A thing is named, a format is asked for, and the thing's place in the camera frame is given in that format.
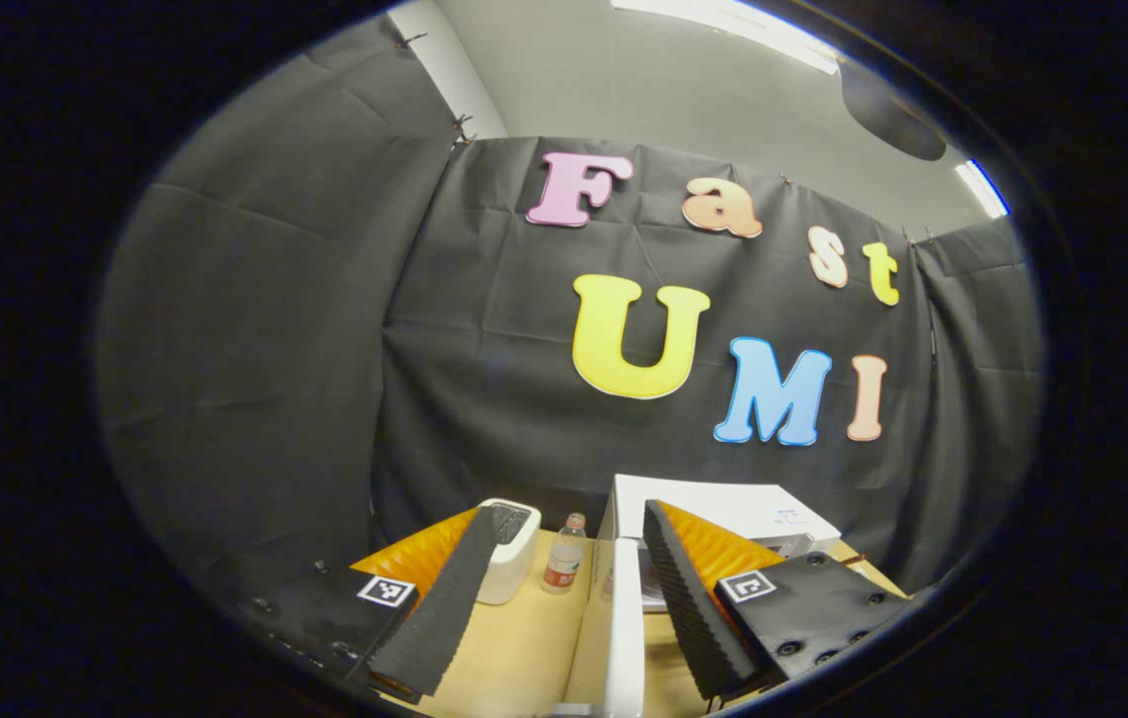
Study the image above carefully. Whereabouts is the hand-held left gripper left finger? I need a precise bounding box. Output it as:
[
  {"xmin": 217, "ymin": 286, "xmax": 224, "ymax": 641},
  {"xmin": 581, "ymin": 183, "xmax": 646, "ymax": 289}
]
[{"xmin": 238, "ymin": 504, "xmax": 531, "ymax": 698}]

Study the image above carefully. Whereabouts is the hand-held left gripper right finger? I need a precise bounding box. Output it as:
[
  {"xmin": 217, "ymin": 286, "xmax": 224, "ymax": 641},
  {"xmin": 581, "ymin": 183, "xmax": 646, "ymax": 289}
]
[{"xmin": 640, "ymin": 498, "xmax": 915, "ymax": 704}]

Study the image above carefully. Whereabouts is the white microwave oven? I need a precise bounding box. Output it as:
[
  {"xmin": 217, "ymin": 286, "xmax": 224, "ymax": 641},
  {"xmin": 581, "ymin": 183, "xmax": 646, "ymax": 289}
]
[{"xmin": 563, "ymin": 474, "xmax": 843, "ymax": 718}]

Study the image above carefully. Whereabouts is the white toaster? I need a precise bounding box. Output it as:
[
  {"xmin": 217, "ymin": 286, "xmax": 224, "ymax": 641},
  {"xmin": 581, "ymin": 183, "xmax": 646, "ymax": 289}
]
[{"xmin": 476, "ymin": 498, "xmax": 544, "ymax": 607}]

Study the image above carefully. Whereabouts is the plastic bottle with red label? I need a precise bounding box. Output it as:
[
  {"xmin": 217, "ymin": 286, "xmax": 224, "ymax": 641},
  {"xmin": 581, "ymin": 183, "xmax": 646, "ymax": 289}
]
[{"xmin": 541, "ymin": 512, "xmax": 588, "ymax": 596}]

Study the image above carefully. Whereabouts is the black backdrop cloth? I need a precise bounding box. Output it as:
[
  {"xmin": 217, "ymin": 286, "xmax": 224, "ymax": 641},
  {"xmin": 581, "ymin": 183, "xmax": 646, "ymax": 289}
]
[{"xmin": 95, "ymin": 15, "xmax": 1048, "ymax": 619}]

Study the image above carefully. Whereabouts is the small ceiling light panel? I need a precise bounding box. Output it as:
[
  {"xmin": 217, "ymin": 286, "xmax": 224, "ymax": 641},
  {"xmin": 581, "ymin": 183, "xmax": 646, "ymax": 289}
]
[{"xmin": 954, "ymin": 159, "xmax": 1011, "ymax": 219}]

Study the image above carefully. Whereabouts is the large ceiling light panel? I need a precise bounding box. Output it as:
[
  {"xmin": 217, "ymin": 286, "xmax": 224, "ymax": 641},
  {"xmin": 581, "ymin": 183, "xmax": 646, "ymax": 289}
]
[{"xmin": 610, "ymin": 0, "xmax": 840, "ymax": 77}]

